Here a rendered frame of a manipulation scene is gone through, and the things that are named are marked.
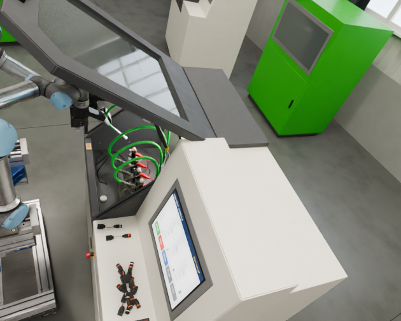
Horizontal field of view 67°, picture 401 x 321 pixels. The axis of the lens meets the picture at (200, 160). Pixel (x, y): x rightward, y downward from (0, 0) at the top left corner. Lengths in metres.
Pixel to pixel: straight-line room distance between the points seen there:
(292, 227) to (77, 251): 1.87
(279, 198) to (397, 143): 3.72
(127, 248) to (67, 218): 1.33
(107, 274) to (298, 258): 0.86
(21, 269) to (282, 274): 1.85
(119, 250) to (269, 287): 0.83
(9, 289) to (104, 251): 0.97
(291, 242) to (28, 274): 1.79
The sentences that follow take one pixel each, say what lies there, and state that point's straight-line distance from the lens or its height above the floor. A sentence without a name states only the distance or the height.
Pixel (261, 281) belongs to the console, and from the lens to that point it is 1.04.
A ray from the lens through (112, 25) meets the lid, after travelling 1.70.
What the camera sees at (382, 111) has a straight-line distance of 5.04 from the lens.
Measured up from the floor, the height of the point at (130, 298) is 1.01.
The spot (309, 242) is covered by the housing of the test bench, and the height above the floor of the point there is 1.47.
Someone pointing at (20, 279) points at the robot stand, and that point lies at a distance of 2.45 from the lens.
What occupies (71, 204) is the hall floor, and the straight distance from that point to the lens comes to 2.96.
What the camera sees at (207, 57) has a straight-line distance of 4.64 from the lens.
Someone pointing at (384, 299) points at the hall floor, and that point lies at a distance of 3.58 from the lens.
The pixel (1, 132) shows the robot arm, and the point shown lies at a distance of 1.15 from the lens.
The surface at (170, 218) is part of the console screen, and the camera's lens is 1.33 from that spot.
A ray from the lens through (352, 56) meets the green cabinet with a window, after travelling 4.05.
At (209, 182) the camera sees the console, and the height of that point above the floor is 1.55.
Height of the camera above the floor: 2.42
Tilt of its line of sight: 44 degrees down
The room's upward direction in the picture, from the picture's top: 20 degrees clockwise
